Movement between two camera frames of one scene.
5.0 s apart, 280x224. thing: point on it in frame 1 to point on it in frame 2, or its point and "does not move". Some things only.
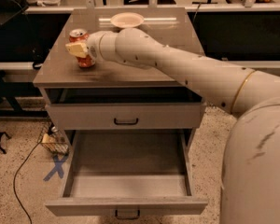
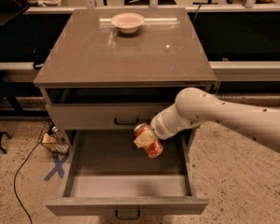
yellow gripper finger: x=77 y=49 to x=144 y=140
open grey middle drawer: x=127 y=174 does not move
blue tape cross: x=58 y=168 does not move
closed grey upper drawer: x=125 y=116 does not move
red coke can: x=80 y=35 to x=155 y=149
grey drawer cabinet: x=131 y=129 does not move
